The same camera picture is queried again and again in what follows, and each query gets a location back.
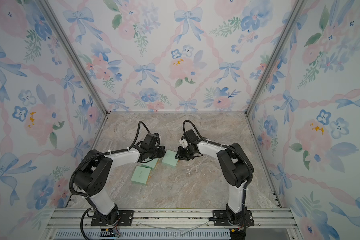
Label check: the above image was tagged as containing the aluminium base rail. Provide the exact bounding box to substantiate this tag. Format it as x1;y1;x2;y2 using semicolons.
41;208;303;240

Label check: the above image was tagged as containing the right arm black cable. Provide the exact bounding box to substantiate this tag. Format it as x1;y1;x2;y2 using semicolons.
182;119;255;217

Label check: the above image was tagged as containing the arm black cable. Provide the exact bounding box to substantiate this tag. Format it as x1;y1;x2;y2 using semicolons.
68;120;160;240
182;119;255;217

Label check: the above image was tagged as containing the aluminium frame post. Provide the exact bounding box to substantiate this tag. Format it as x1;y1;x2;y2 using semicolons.
245;0;306;117
36;0;108;116

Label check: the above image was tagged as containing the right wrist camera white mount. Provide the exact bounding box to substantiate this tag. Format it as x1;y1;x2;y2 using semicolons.
179;137;188;149

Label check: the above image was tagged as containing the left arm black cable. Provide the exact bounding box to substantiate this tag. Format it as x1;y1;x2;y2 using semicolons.
68;120;160;240

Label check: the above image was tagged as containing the small green jewelry box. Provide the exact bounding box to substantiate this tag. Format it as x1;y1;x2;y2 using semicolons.
131;166;151;185

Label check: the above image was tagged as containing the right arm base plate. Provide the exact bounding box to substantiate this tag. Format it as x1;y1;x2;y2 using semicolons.
209;209;255;227

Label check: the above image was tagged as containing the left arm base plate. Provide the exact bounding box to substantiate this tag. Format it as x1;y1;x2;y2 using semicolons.
91;210;135;227

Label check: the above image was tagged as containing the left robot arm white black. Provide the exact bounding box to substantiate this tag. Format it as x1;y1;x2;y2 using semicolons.
69;133;166;226

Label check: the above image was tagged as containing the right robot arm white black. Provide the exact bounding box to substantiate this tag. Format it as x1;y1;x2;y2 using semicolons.
175;130;254;227

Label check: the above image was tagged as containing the aluminium frame post right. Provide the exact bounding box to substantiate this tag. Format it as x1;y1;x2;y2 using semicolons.
245;0;306;117

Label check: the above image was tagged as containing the aluminium frame post left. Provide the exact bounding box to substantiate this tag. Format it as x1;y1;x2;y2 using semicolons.
36;0;108;116

